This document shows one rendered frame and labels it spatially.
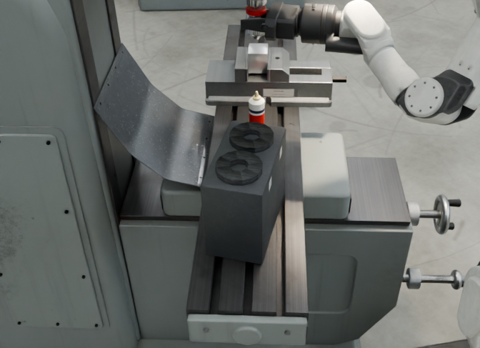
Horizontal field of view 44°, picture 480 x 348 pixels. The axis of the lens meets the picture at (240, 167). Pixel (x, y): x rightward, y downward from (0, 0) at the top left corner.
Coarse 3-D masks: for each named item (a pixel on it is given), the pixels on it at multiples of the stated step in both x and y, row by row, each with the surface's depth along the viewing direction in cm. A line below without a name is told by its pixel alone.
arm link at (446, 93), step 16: (464, 48) 113; (464, 64) 112; (416, 80) 116; (432, 80) 114; (448, 80) 112; (464, 80) 112; (416, 96) 115; (432, 96) 113; (448, 96) 112; (464, 96) 112; (416, 112) 115; (432, 112) 113; (448, 112) 113; (464, 112) 120
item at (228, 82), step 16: (240, 48) 167; (224, 64) 168; (240, 64) 160; (304, 64) 167; (320, 64) 167; (208, 80) 162; (224, 80) 162; (240, 80) 160; (256, 80) 161; (304, 80) 161; (320, 80) 160; (208, 96) 164; (224, 96) 164; (240, 96) 164; (272, 96) 164; (288, 96) 163; (304, 96) 163; (320, 96) 162
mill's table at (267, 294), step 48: (288, 48) 190; (288, 144) 150; (288, 192) 136; (288, 240) 124; (192, 288) 115; (240, 288) 115; (288, 288) 114; (192, 336) 113; (240, 336) 112; (288, 336) 112
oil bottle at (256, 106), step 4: (256, 92) 149; (256, 96) 150; (260, 96) 150; (252, 100) 150; (256, 100) 150; (260, 100) 150; (252, 104) 150; (256, 104) 149; (260, 104) 150; (252, 108) 150; (256, 108) 150; (260, 108) 150; (252, 112) 151; (256, 112) 151; (260, 112) 151; (252, 116) 152; (256, 116) 152; (260, 116) 152; (252, 120) 153; (256, 120) 152; (260, 120) 153
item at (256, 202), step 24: (240, 144) 117; (264, 144) 117; (216, 168) 111; (240, 168) 113; (264, 168) 113; (216, 192) 110; (240, 192) 108; (264, 192) 109; (216, 216) 114; (240, 216) 112; (264, 216) 113; (216, 240) 118; (240, 240) 116; (264, 240) 117
